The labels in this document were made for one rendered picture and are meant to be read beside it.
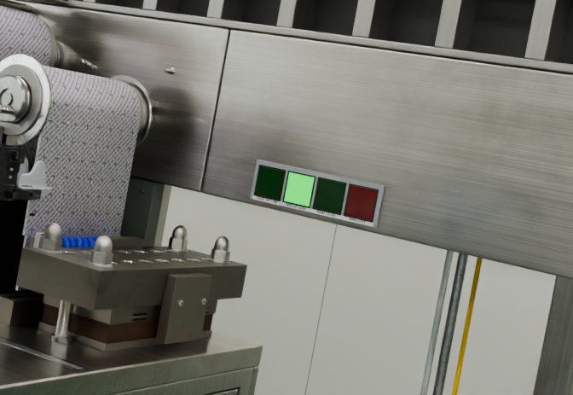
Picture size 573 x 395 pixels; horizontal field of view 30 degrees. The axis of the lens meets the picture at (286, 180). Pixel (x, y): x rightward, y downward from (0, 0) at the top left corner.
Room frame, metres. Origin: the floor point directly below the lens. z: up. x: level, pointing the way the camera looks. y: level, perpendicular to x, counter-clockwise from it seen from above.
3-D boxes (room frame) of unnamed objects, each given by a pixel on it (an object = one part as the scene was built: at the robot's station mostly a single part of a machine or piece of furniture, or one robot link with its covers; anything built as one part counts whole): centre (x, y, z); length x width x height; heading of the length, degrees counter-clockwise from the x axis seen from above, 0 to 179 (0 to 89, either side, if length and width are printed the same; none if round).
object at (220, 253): (1.88, 0.09, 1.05); 0.04 x 0.04 x 0.04
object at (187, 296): (1.74, 0.12, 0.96); 0.10 x 0.03 x 0.11; 149
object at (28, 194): (1.64, 0.41, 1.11); 0.09 x 0.05 x 0.02; 148
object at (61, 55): (2.10, 0.52, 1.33); 0.07 x 0.07 x 0.07; 59
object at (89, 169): (1.79, 0.34, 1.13); 0.23 x 0.01 x 0.18; 149
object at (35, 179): (1.68, 0.39, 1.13); 0.09 x 0.03 x 0.06; 148
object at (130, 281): (1.77, 0.21, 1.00); 0.40 x 0.16 x 0.06; 149
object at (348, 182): (1.80, -0.05, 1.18); 0.25 x 0.01 x 0.07; 59
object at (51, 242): (1.65, 0.34, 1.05); 0.04 x 0.04 x 0.04
